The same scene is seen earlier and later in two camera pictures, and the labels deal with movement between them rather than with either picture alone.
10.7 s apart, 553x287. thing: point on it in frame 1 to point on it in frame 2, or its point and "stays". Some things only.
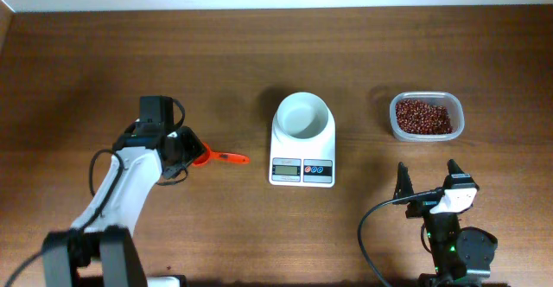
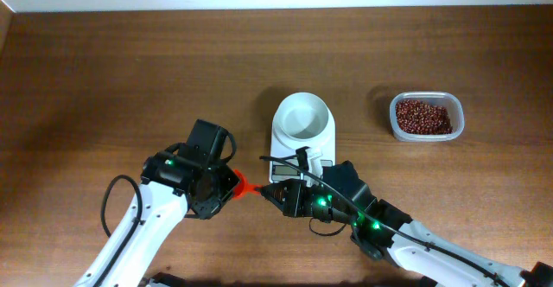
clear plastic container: x=417 y=116 stays
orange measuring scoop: x=232 y=157 to x=243 y=188
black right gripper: x=426 y=209 to x=292 y=197
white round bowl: x=301 y=117 stays
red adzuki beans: x=414 y=117 stays
